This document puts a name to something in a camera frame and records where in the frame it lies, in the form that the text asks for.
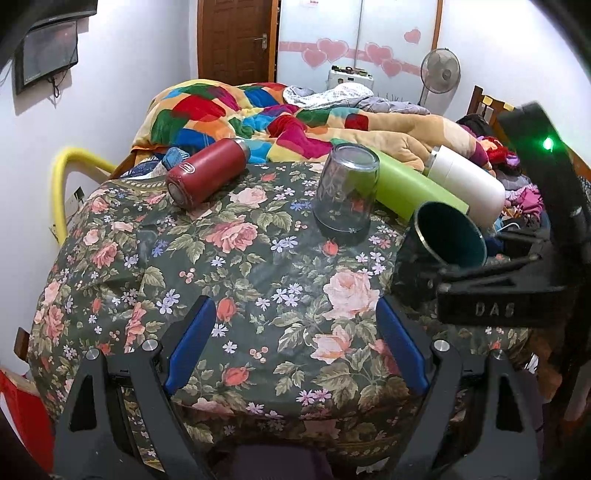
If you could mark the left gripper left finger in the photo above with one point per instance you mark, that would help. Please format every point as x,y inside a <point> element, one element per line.
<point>94,439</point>

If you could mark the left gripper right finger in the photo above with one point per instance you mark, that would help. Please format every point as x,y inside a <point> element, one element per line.
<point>472,421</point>

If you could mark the dark green cup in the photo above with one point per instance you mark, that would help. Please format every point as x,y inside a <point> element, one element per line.
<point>439,239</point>

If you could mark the clear glass cup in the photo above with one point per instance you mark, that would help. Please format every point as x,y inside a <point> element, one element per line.
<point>347,189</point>

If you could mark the white thermos bottle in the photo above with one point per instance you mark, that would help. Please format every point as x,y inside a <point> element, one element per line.
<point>482,192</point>

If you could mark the red plush toy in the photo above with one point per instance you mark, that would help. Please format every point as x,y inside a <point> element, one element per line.
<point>497,153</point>

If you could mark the green thermos bottle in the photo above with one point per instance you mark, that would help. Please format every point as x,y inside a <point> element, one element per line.
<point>402,189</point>

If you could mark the wooden headboard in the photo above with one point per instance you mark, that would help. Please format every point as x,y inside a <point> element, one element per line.
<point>490,108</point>

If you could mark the floral bed cover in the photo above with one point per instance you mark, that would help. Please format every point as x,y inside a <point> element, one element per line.
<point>294,353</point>

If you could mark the standing electric fan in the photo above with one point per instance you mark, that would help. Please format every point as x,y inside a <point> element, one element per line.
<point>440,73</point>

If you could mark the white grey crumpled cloth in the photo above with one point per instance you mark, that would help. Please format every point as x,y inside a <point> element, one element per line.
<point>351,95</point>

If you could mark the red thermos bottle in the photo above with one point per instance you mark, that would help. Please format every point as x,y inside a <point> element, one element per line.
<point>196,178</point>

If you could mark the sliding wardrobe with hearts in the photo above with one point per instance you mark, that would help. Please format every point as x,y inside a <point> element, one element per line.
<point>388,39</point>

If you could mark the white small cabinet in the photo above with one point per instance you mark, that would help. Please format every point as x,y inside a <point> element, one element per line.
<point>338,75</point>

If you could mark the colourful patchwork blanket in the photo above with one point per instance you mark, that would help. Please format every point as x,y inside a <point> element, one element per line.
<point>195,114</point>

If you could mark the brown wooden door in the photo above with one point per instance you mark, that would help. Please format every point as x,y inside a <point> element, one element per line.
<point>237,40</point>

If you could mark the small wall monitor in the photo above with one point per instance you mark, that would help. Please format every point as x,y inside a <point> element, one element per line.
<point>45,52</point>

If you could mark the wall mounted black television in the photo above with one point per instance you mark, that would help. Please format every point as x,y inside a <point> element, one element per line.
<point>17,18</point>

